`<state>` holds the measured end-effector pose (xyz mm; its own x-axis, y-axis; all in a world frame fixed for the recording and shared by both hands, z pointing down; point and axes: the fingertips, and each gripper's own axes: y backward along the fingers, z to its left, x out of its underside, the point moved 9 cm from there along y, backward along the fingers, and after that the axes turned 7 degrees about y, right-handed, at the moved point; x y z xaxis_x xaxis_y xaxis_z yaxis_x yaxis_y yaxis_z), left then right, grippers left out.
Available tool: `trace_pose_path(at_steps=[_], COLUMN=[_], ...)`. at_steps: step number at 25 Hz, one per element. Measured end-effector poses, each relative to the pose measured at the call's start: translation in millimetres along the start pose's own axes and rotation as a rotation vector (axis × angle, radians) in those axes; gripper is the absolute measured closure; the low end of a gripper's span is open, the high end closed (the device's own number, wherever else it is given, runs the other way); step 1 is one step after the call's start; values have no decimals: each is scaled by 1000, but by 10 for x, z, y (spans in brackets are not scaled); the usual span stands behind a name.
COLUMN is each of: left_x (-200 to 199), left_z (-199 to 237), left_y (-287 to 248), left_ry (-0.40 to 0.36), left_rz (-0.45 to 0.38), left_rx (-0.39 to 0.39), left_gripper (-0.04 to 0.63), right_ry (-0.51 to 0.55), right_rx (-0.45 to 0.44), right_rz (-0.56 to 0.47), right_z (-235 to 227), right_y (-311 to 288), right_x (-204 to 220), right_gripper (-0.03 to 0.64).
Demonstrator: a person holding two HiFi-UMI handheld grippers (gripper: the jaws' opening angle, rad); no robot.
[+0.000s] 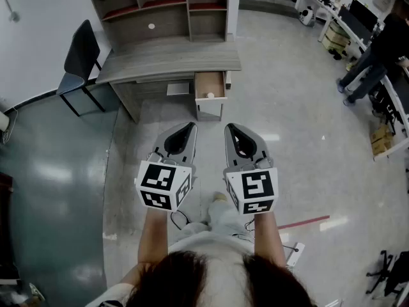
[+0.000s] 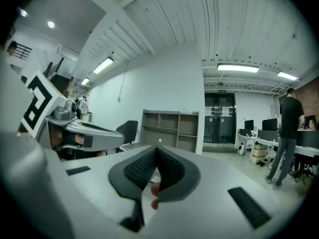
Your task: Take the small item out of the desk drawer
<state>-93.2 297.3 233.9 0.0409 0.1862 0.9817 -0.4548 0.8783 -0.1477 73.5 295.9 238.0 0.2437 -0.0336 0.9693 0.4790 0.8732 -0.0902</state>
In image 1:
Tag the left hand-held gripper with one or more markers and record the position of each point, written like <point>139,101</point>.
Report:
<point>159,179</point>

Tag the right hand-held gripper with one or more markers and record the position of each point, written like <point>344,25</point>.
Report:
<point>255,187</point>

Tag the white cloth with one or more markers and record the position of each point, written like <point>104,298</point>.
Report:
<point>209,95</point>

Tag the wooden desk drawer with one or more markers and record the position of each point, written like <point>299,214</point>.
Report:
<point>207,83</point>

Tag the person's right forearm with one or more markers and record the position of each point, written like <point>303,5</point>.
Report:
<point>268,238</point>

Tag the person's left forearm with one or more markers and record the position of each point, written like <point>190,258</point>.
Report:
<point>153,235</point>

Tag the grey pull-out tray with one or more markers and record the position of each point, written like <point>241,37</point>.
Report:
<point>180,88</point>

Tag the person's beige shoe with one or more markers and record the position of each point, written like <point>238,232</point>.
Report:
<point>220,197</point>

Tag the person's light trousers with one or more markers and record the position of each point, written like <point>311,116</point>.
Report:
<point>223,217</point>

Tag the grey wooden desk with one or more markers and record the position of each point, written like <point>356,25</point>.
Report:
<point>159,62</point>

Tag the red floor tape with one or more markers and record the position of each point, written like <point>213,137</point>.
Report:
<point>303,222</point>

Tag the person's white shirt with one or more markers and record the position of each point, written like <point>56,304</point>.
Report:
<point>211,243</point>

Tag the white round cap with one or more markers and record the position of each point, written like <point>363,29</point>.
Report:
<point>151,26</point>

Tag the white flat panel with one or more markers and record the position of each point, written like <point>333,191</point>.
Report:
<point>295,254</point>

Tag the pale cardboard box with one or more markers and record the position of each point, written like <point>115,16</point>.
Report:
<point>334,43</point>
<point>338,30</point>

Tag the brown cardboard box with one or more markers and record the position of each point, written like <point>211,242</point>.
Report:
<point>381,147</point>
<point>380,134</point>

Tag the small white robot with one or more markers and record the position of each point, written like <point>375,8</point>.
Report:
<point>306,14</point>

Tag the black desk partition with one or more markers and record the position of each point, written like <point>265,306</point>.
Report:
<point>354,24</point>

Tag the white floor appliance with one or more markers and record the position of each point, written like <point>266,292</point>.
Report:
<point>4,120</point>

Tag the wide black monitor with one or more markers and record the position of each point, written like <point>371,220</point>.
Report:
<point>364,14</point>

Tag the dark cabinet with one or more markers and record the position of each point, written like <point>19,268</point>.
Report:
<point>4,219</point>

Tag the black office chair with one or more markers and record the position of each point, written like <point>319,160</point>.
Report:
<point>397,273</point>

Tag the black stool frame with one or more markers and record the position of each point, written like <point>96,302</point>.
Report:
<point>386,107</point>

